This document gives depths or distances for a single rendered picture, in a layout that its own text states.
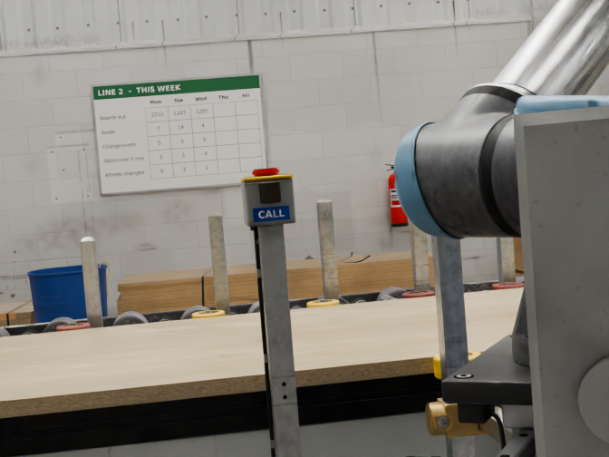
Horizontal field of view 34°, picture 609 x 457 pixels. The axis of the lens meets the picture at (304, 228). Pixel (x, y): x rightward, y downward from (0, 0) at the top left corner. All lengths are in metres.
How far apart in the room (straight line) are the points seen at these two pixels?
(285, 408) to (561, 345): 1.17
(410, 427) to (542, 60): 0.86
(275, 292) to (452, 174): 0.57
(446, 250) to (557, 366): 1.17
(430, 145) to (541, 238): 0.65
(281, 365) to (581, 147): 1.18
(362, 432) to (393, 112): 7.13
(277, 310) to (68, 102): 7.36
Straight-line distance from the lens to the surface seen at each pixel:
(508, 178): 0.89
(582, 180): 0.32
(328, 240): 2.56
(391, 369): 1.68
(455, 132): 0.96
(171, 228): 8.64
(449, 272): 1.50
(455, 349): 1.51
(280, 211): 1.43
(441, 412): 1.52
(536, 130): 0.32
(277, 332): 1.46
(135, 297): 7.38
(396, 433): 1.75
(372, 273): 7.44
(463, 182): 0.93
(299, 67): 8.69
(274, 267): 1.45
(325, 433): 1.72
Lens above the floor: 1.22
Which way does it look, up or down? 3 degrees down
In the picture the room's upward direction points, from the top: 5 degrees counter-clockwise
